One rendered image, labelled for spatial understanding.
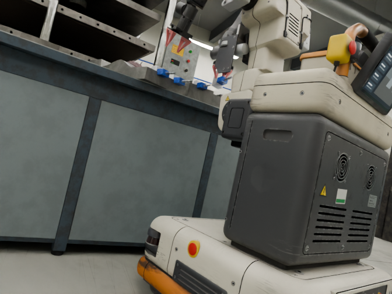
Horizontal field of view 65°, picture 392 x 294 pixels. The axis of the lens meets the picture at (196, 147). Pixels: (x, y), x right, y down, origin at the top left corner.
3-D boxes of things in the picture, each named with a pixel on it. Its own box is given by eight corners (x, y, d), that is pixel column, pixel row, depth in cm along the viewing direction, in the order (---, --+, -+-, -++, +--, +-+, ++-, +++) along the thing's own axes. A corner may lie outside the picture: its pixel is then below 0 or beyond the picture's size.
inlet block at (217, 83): (234, 84, 159) (236, 74, 160) (227, 79, 156) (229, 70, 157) (218, 89, 169) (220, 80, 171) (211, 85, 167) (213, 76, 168)
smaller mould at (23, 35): (56, 60, 134) (60, 45, 135) (17, 47, 126) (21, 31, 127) (50, 67, 151) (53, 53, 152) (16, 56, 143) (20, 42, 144)
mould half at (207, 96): (226, 113, 169) (230, 89, 169) (186, 99, 155) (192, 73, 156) (181, 114, 211) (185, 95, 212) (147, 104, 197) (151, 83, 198)
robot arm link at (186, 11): (192, 3, 133) (201, 10, 137) (185, 0, 138) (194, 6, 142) (184, 18, 135) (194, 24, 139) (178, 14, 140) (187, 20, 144)
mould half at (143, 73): (184, 97, 150) (189, 75, 151) (144, 78, 131) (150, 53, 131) (123, 94, 183) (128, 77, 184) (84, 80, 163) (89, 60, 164)
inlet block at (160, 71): (177, 80, 133) (180, 69, 134) (169, 76, 130) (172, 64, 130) (157, 81, 142) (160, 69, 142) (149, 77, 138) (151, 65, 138)
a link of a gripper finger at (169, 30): (158, 42, 142) (168, 23, 139) (171, 48, 146) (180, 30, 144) (165, 46, 137) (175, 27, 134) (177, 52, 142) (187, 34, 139)
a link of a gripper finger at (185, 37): (166, 45, 144) (175, 27, 142) (177, 52, 149) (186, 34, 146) (172, 50, 140) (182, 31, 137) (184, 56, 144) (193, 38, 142)
